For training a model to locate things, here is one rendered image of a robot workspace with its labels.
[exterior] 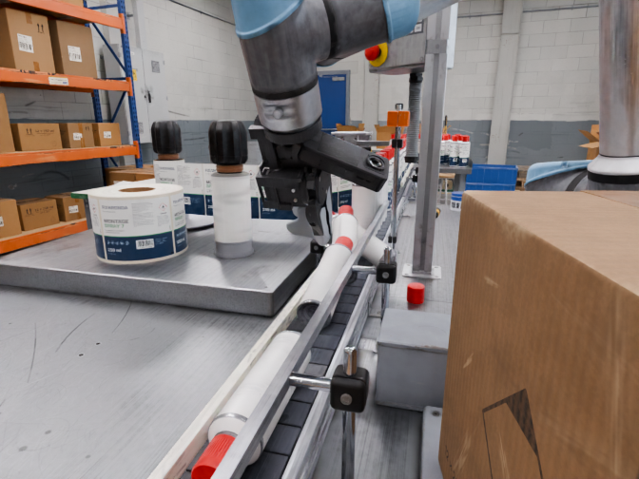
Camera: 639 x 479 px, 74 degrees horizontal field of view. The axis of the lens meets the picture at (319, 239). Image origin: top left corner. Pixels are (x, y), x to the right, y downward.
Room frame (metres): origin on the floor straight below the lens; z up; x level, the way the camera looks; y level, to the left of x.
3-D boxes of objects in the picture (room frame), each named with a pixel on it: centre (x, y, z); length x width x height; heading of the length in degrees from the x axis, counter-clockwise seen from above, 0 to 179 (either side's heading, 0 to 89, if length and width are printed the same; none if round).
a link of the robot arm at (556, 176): (0.75, -0.44, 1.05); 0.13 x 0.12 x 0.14; 17
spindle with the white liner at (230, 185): (0.94, 0.20, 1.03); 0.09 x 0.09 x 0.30
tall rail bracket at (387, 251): (0.61, -0.08, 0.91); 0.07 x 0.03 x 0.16; 75
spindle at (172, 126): (1.26, 0.44, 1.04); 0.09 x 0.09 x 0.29
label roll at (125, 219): (0.96, 0.42, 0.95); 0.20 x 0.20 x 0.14
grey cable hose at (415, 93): (1.08, -0.23, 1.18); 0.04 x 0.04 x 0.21
